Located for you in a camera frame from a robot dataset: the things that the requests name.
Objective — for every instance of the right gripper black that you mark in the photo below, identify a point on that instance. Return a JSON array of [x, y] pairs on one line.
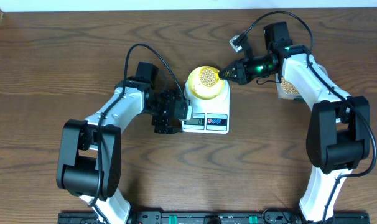
[[243, 76]]

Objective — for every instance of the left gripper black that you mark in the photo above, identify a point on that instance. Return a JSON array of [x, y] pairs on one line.
[[165, 125]]

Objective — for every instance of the yellow measuring scoop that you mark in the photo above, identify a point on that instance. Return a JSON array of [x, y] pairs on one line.
[[209, 77]]

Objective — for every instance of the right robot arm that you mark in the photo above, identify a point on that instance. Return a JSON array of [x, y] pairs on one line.
[[338, 136]]

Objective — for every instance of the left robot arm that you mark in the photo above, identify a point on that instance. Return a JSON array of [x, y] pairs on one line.
[[89, 163]]

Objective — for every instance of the pale yellow bowl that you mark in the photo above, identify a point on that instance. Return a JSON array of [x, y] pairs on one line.
[[200, 91]]

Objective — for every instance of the white digital kitchen scale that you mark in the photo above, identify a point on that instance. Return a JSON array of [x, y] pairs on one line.
[[211, 115]]

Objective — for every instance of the soybeans pile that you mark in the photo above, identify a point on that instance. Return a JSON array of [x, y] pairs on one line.
[[288, 87]]

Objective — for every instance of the clear plastic container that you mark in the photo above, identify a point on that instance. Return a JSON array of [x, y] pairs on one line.
[[298, 81]]

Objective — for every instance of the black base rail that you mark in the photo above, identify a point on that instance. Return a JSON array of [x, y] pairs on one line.
[[155, 217]]

